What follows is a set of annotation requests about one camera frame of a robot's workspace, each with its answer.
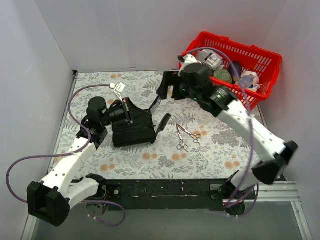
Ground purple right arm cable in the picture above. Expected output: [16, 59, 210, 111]
[184, 47, 261, 221]

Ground purple toy eggplant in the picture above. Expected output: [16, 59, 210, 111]
[228, 61, 243, 84]

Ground black zippered tool case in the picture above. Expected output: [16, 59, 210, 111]
[111, 97, 156, 148]

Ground red plastic shopping basket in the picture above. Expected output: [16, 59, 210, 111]
[168, 31, 283, 117]

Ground green textured ball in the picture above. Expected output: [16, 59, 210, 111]
[213, 69, 233, 84]

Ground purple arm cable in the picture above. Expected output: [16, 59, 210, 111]
[184, 47, 261, 221]
[5, 83, 126, 227]

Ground floral patterned table mat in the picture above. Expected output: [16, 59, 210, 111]
[48, 69, 281, 180]

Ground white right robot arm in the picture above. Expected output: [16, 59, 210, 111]
[156, 63, 298, 199]

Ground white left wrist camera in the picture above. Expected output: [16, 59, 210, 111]
[109, 82, 126, 102]

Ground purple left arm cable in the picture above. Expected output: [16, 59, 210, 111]
[5, 83, 126, 227]

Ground black wide tooth comb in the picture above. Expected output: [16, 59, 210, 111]
[147, 95, 161, 114]

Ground white round toy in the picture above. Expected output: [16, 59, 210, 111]
[239, 71, 262, 93]

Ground silver thinning scissors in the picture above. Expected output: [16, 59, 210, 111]
[182, 127, 201, 145]

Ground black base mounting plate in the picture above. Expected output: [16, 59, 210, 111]
[102, 179, 225, 212]

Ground clear plastic bottle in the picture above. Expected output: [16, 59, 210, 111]
[237, 74, 255, 89]

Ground silver straight scissors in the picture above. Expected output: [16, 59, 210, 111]
[176, 124, 188, 153]

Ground grey foil snack pouch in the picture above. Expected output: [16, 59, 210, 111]
[197, 49, 224, 71]

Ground aluminium frame rail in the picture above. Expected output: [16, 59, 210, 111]
[22, 181, 312, 240]

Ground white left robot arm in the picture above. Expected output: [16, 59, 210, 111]
[26, 97, 124, 227]

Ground black tail comb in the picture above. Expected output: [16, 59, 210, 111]
[155, 113, 172, 137]

